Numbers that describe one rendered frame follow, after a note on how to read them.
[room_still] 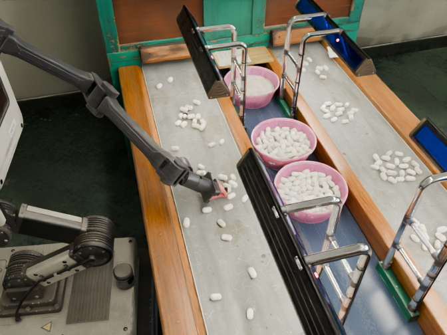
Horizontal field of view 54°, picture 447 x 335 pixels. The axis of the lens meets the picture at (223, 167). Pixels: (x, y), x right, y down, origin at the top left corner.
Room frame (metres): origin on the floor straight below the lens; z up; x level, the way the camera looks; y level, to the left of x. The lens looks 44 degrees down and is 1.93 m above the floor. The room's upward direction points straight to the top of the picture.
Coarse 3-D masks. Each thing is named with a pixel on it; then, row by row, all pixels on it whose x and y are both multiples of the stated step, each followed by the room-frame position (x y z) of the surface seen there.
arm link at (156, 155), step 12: (108, 84) 1.30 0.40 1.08; (108, 96) 1.24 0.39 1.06; (96, 108) 1.23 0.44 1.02; (108, 108) 1.21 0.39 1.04; (120, 108) 1.22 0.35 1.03; (120, 120) 1.17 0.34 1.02; (132, 120) 1.19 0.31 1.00; (132, 132) 1.13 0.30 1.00; (144, 132) 1.15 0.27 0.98; (144, 144) 1.09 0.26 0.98; (156, 144) 1.11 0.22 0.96; (156, 156) 1.05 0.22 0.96; (168, 156) 1.05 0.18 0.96; (156, 168) 1.03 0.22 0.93; (168, 168) 1.02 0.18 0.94; (180, 168) 1.02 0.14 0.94; (168, 180) 1.00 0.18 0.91
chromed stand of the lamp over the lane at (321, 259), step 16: (272, 208) 0.70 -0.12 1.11; (288, 208) 0.69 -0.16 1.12; (304, 208) 0.70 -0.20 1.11; (336, 208) 0.73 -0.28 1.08; (336, 224) 0.73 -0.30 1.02; (336, 240) 0.71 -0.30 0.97; (304, 256) 0.56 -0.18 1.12; (320, 256) 0.56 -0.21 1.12; (336, 256) 0.56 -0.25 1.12; (352, 256) 0.56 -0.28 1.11; (368, 256) 0.58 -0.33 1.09; (320, 272) 0.73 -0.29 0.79; (352, 272) 0.61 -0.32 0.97; (336, 288) 0.64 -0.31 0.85; (352, 288) 0.58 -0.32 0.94
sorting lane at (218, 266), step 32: (192, 64) 1.99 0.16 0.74; (160, 96) 1.71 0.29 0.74; (192, 96) 1.71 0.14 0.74; (160, 128) 1.47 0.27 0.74; (192, 128) 1.47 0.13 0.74; (224, 128) 1.47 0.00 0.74; (192, 160) 1.27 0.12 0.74; (224, 160) 1.27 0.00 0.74; (192, 192) 1.10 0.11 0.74; (192, 224) 0.95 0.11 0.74; (256, 224) 0.95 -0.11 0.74; (192, 256) 0.82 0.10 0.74; (224, 256) 0.82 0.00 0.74; (256, 256) 0.82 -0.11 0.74; (224, 288) 0.70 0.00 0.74; (256, 288) 0.70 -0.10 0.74; (224, 320) 0.60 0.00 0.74; (256, 320) 0.60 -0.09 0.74; (288, 320) 0.60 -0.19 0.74
